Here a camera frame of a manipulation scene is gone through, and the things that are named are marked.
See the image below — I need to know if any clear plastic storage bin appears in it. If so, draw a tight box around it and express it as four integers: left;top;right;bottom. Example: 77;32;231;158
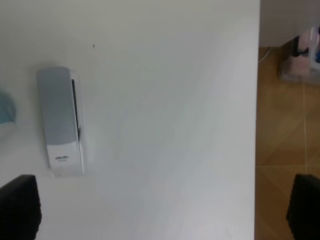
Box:
279;25;320;85

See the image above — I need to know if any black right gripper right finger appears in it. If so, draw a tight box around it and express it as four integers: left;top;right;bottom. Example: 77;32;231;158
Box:
286;174;320;240

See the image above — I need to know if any grey white stapler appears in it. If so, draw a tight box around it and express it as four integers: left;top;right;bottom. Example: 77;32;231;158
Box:
36;66;85;177

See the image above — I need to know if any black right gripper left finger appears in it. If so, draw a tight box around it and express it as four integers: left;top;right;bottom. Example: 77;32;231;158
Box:
0;174;42;240

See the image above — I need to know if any teal pencil sharpener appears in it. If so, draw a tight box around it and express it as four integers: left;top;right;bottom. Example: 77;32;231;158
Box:
0;90;17;125

